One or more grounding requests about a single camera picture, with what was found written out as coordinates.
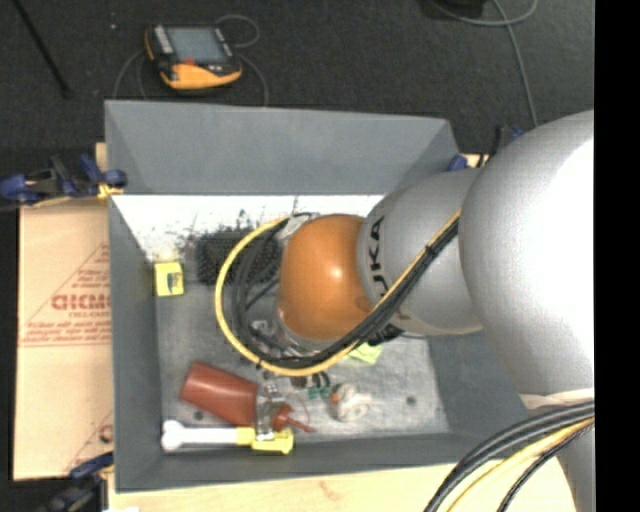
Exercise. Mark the brown cardboard board red print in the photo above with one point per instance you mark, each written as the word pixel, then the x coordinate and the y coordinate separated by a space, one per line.
pixel 60 400

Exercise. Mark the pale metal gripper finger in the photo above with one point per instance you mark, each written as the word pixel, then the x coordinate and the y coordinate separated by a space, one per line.
pixel 272 391
pixel 263 422

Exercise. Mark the yellow cube with black print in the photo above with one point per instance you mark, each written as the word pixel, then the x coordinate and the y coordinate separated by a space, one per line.
pixel 165 280

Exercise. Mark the black studded mat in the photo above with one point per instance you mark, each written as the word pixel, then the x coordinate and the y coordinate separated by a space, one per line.
pixel 210 260

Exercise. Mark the yellow plastic piece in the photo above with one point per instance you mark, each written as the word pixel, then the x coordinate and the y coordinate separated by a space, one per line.
pixel 275 444

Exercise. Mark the white toy bone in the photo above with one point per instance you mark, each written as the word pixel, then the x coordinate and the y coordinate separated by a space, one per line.
pixel 195 436

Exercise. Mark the grey metal bin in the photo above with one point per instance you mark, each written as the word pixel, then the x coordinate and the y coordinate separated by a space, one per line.
pixel 250 150

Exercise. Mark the lime green soft piece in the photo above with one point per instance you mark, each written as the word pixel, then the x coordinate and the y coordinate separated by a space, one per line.
pixel 366 354

